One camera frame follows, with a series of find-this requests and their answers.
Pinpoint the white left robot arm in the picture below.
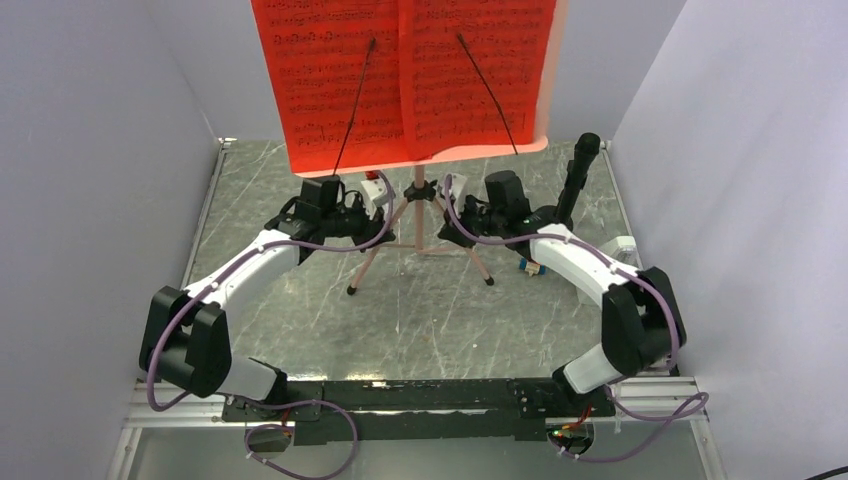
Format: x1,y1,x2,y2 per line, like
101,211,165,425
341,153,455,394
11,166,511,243
139,173,395,420

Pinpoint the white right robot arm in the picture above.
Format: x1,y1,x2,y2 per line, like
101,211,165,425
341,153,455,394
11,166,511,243
441,170,686,415

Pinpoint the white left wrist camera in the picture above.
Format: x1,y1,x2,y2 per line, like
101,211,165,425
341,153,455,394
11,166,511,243
360,170,394,211

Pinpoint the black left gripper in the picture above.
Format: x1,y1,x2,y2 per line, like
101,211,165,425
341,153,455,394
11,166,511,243
321,193,394,253

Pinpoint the black recorder on round base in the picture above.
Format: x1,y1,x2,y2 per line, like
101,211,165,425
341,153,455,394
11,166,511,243
555,132,602,229

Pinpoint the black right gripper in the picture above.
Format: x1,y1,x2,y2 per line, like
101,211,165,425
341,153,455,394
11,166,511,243
439,194,507,249

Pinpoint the red blue toy block car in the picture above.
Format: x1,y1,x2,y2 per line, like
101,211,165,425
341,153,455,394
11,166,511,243
519,258,546,276

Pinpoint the red sheet music page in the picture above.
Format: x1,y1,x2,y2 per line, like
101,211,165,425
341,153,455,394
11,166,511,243
398,1,567,161
251,0,408,177

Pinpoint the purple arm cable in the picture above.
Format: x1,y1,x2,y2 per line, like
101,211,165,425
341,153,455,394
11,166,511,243
442,173,710,464
145,172,397,480

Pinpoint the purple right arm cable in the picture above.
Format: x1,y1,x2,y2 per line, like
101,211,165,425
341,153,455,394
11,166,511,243
442,173,710,464

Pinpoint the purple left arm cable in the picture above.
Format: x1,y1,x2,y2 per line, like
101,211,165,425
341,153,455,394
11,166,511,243
145,172,397,480

